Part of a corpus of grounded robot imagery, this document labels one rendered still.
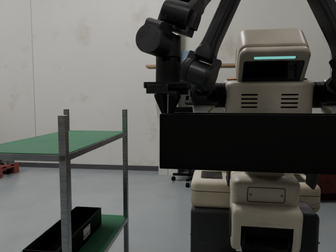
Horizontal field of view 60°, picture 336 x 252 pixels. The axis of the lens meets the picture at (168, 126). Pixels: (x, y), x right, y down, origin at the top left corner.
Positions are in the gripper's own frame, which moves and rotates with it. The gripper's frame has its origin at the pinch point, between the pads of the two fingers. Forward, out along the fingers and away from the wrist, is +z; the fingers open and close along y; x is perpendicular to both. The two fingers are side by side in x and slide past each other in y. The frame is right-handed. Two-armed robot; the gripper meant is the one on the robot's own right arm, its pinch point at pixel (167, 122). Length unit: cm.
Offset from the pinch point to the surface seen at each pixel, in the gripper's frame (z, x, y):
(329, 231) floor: 107, 203, 115
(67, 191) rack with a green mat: 30, 37, -45
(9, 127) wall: 39, 398, -344
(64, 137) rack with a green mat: 9, 37, -45
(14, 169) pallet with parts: 103, 354, -302
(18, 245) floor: 110, 140, -141
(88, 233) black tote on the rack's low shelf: 71, 89, -60
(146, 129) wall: 37, 403, -97
